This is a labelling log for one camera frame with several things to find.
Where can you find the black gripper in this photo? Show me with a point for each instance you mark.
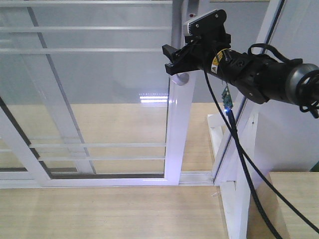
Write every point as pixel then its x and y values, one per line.
pixel 197 54

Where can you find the white fixed glass door panel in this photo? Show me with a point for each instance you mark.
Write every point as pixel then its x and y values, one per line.
pixel 37 121

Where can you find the white door frame post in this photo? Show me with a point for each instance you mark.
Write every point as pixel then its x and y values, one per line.
pixel 276 135

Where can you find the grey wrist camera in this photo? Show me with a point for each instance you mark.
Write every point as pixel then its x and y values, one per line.
pixel 204 23

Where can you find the aluminium floor door track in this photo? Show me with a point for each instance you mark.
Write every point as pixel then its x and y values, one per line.
pixel 19 180

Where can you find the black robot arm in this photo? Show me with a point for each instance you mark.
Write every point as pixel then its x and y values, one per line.
pixel 258 77

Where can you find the white framed sliding glass door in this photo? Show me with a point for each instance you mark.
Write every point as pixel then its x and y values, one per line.
pixel 133 115

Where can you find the green circuit board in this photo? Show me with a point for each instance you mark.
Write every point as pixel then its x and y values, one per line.
pixel 227 100

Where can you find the light wooden box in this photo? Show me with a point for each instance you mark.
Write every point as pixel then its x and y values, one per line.
pixel 301 189

